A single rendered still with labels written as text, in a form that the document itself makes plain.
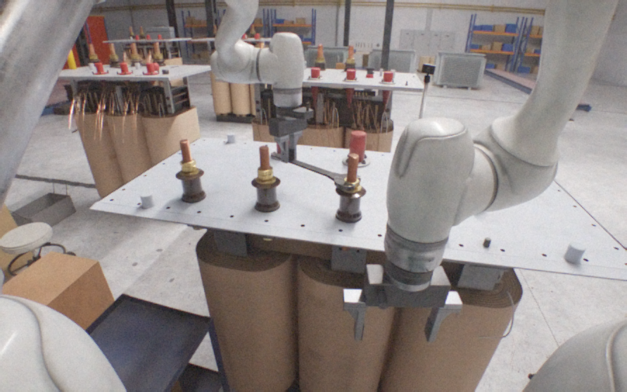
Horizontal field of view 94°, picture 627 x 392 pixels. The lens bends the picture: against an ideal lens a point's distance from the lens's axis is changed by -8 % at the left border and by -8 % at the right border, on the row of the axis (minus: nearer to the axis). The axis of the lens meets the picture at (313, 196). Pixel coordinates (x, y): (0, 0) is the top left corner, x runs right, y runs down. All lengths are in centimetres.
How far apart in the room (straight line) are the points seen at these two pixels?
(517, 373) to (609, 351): 230
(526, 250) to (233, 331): 117
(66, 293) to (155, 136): 194
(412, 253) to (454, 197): 10
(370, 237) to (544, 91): 61
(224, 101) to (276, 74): 619
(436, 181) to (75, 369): 38
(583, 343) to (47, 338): 38
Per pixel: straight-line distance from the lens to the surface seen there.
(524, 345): 277
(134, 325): 147
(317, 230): 94
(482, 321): 130
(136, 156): 361
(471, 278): 120
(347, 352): 146
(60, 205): 438
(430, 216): 42
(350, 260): 114
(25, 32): 50
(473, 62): 1328
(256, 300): 135
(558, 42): 41
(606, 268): 113
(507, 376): 254
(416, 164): 40
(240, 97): 695
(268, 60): 100
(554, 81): 45
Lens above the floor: 189
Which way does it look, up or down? 28 degrees down
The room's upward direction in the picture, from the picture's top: 1 degrees clockwise
